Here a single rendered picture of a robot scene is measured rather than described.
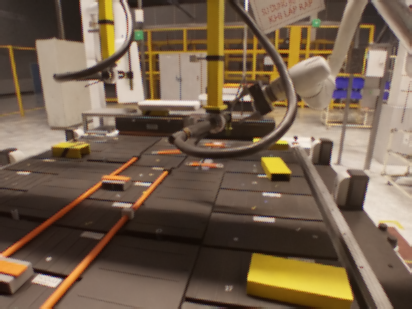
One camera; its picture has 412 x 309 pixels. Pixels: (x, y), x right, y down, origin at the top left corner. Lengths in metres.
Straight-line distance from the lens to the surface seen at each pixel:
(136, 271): 0.52
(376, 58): 3.61
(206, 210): 0.69
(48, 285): 0.56
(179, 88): 10.31
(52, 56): 7.05
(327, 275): 0.51
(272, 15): 1.21
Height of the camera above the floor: 1.36
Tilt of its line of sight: 18 degrees down
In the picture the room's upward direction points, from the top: straight up
